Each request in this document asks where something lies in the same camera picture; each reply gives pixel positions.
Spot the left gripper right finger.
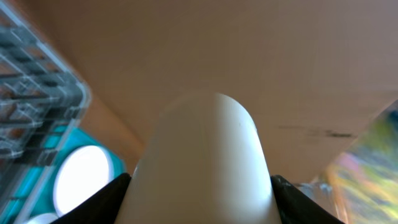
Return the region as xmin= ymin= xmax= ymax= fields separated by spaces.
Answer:
xmin=271 ymin=175 xmax=344 ymax=224

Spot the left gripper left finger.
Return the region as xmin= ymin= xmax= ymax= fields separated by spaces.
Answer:
xmin=52 ymin=173 xmax=131 ymax=224

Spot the large white round plate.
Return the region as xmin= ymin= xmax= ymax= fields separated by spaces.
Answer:
xmin=53 ymin=145 xmax=114 ymax=217

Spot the small white cup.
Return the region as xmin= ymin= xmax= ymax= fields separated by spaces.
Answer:
xmin=116 ymin=93 xmax=281 ymax=223

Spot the grey round bowl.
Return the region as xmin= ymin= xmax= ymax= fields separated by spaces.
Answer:
xmin=24 ymin=213 xmax=58 ymax=224

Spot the teal plastic serving tray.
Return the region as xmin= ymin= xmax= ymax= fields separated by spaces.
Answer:
xmin=1 ymin=126 xmax=126 ymax=223

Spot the grey plastic dish rack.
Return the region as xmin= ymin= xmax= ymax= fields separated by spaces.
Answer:
xmin=1 ymin=1 xmax=91 ymax=221

